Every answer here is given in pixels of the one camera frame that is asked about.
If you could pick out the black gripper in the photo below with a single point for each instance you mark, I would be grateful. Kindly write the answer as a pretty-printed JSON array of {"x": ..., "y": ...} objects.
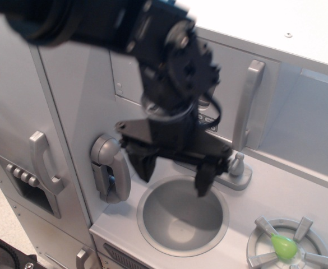
[{"x": 181, "y": 140}]

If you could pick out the white toy microwave door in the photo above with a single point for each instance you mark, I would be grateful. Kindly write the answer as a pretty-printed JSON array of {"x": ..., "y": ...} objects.
[{"x": 234, "y": 66}]

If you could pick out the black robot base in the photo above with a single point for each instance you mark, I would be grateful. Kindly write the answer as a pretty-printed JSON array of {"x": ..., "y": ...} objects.
[{"x": 11, "y": 257}]

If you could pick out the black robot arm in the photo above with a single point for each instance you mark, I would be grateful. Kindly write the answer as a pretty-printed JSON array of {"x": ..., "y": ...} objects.
[{"x": 176, "y": 70}]

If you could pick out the grey round toy sink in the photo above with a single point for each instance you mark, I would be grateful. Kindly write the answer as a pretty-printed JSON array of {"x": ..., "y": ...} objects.
[{"x": 174, "y": 220}]

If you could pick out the grey toy telephone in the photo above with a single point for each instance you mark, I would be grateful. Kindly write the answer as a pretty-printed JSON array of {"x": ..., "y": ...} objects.
[{"x": 110, "y": 170}]

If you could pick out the grey toy faucet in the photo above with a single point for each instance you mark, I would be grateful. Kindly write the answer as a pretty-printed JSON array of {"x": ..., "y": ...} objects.
[{"x": 231, "y": 172}]

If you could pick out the grey oven control panel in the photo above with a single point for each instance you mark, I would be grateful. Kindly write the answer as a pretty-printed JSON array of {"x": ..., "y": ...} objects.
[{"x": 123, "y": 259}]

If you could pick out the white toy kitchen cabinet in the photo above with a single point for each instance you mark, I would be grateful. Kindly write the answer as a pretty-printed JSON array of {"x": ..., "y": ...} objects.
[{"x": 68, "y": 93}]

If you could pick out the green toy pear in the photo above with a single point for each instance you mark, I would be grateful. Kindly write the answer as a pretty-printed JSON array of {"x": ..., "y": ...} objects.
[{"x": 284, "y": 247}]

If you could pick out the grey toy ice dispenser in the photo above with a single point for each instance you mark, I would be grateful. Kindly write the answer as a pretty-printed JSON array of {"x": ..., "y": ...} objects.
[{"x": 28, "y": 186}]

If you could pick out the grey toy stove burner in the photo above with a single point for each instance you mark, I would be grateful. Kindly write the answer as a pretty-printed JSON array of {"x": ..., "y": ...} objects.
[{"x": 312, "y": 251}]

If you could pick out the grey lower door handle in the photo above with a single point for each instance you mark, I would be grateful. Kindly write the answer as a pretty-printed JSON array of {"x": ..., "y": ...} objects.
[{"x": 84, "y": 259}]

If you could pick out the grey fridge door handle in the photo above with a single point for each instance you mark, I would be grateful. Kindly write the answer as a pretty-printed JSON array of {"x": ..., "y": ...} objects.
[{"x": 38, "y": 146}]

